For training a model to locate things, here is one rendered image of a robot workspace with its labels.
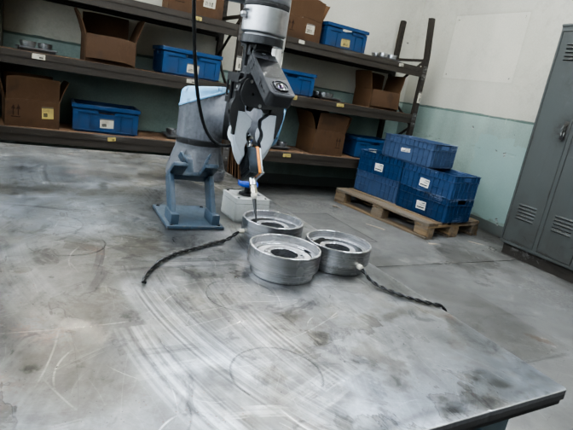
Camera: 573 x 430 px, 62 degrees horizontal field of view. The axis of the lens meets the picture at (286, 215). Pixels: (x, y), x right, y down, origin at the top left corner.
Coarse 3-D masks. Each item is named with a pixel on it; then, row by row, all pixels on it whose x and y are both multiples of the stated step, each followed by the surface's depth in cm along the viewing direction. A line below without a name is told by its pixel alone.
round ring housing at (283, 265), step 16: (256, 240) 70; (272, 240) 73; (288, 240) 73; (304, 240) 72; (256, 256) 65; (272, 256) 63; (288, 256) 70; (320, 256) 67; (256, 272) 66; (272, 272) 64; (288, 272) 64; (304, 272) 65
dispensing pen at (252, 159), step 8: (248, 136) 82; (248, 144) 82; (248, 152) 80; (256, 152) 80; (248, 160) 79; (256, 160) 80; (240, 168) 82; (248, 168) 79; (256, 168) 79; (240, 176) 82; (248, 176) 80; (256, 184) 81; (256, 192) 80; (256, 208) 79; (256, 216) 79
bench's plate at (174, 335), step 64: (0, 192) 83; (64, 192) 90; (128, 192) 97; (192, 192) 106; (0, 256) 59; (64, 256) 62; (128, 256) 65; (192, 256) 69; (0, 320) 45; (64, 320) 47; (128, 320) 49; (192, 320) 51; (256, 320) 54; (320, 320) 56; (384, 320) 59; (448, 320) 63; (0, 384) 37; (64, 384) 38; (128, 384) 40; (192, 384) 41; (256, 384) 42; (320, 384) 44; (384, 384) 46; (448, 384) 48; (512, 384) 50
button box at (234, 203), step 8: (224, 192) 93; (232, 192) 93; (240, 192) 92; (224, 200) 93; (232, 200) 90; (240, 200) 89; (248, 200) 89; (256, 200) 90; (264, 200) 91; (224, 208) 93; (232, 208) 90; (240, 208) 89; (248, 208) 90; (264, 208) 92; (232, 216) 90; (240, 216) 90
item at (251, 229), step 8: (248, 216) 83; (264, 216) 85; (272, 216) 86; (280, 216) 85; (288, 216) 85; (248, 224) 77; (256, 224) 76; (264, 224) 83; (272, 224) 83; (280, 224) 82; (296, 224) 84; (248, 232) 77; (256, 232) 76; (264, 232) 76; (272, 232) 76; (280, 232) 76; (288, 232) 77; (296, 232) 78; (248, 240) 79
